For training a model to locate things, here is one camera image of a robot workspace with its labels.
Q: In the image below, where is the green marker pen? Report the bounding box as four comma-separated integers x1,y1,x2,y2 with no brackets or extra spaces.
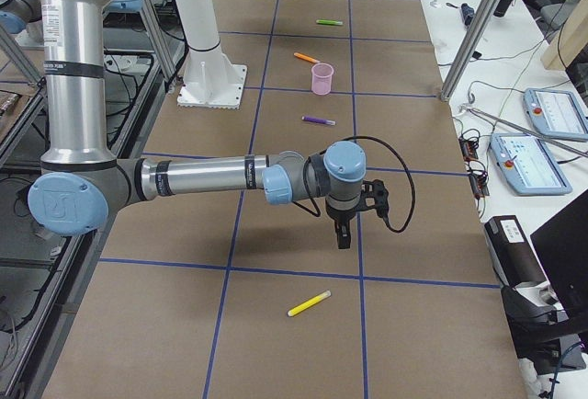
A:
315,19,344,27

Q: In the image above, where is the far blue teach pendant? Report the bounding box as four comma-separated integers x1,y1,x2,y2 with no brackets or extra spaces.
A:
523,88,587,142

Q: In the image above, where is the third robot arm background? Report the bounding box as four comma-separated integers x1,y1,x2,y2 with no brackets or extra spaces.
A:
1,0,43,47

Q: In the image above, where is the black monitor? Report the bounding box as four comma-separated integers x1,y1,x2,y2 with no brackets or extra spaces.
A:
531,191,587,315

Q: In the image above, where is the small circuit board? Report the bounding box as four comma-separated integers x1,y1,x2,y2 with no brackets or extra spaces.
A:
458,138,479,161

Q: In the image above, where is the purple marker pen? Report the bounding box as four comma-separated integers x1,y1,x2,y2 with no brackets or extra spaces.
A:
301,116,336,126

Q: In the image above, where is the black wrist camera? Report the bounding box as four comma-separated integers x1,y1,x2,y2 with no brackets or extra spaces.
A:
357,179,390,220

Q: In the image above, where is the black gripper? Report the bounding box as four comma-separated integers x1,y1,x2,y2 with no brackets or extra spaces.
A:
326,205,357,249

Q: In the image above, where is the yellow highlighter pen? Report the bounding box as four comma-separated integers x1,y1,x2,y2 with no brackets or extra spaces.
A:
287,291,332,317

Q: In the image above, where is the near blue teach pendant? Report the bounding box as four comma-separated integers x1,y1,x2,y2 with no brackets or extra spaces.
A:
490,133,572,196

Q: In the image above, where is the metal rod on table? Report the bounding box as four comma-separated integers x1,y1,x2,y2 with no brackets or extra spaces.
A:
459,104,587,158

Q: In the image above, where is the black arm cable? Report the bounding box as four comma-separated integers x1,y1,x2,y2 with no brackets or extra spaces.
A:
293,135,418,234

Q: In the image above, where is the white pedestal column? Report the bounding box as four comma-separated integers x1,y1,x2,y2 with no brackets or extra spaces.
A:
175,0,247,109

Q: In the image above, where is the aluminium frame post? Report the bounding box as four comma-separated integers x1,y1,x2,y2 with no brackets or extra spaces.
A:
439,0,500,102

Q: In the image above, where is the orange marker pen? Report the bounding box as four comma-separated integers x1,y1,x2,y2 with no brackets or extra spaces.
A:
293,52,321,63

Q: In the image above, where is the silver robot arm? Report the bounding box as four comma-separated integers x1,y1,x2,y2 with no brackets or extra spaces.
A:
28,0,369,248

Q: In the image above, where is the pink mesh pen holder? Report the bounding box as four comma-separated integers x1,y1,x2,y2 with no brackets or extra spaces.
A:
311,63,334,96

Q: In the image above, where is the black box with label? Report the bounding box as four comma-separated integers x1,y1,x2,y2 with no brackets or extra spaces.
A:
484,215,547,289

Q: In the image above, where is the blue teach pendant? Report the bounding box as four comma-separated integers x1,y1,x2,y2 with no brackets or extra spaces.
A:
490,133,572,196
523,88,587,142

